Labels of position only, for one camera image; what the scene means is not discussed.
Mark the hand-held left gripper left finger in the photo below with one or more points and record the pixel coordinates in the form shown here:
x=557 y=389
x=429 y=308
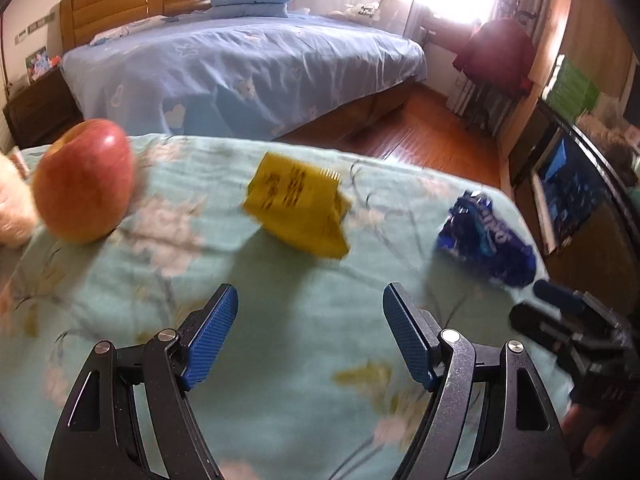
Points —
x=212 y=340

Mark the cream teddy bear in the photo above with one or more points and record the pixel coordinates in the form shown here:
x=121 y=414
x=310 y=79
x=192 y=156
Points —
x=12 y=210

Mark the wooden headboard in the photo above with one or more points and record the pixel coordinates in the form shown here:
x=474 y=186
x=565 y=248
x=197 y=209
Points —
x=110 y=5

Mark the red apple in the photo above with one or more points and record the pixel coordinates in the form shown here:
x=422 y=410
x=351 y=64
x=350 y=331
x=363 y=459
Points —
x=80 y=180

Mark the dark wooden nightstand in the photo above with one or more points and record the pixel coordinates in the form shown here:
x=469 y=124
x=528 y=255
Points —
x=40 y=110

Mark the blue cookie wrapper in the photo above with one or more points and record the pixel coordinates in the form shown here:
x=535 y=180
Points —
x=485 y=240

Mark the bed with blue sheet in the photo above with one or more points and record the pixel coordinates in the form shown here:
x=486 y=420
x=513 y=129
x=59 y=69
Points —
x=250 y=60

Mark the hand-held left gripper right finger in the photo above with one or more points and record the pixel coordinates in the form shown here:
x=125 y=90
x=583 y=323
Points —
x=407 y=340

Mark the person's right hand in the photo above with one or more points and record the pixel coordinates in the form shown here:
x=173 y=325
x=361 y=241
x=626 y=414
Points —
x=582 y=425

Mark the black television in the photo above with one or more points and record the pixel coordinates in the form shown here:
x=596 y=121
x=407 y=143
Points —
x=570 y=185

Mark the photo frame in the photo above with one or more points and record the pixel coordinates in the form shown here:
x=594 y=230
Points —
x=37 y=62

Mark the red jacket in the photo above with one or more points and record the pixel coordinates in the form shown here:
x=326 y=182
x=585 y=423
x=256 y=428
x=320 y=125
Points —
x=495 y=50

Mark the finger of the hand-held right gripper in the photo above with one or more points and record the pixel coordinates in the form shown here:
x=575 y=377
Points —
x=530 y=320
x=555 y=295

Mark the metal clothes rack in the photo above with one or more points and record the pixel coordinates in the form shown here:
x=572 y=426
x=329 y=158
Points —
x=482 y=107

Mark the brown plush toy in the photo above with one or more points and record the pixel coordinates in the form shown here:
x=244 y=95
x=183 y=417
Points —
x=610 y=135

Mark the teal floral blanket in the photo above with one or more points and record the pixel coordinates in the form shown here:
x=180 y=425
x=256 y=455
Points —
x=300 y=300

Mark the white wall switch panel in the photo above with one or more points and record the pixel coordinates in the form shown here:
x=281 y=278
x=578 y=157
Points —
x=35 y=30

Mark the green boxes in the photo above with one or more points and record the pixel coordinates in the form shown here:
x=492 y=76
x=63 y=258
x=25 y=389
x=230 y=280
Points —
x=575 y=85

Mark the yellow snack wrapper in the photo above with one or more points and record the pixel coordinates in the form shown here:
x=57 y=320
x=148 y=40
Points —
x=295 y=205

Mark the white printed cushion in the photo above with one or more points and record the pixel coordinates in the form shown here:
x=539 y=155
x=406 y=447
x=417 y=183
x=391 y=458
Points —
x=365 y=12

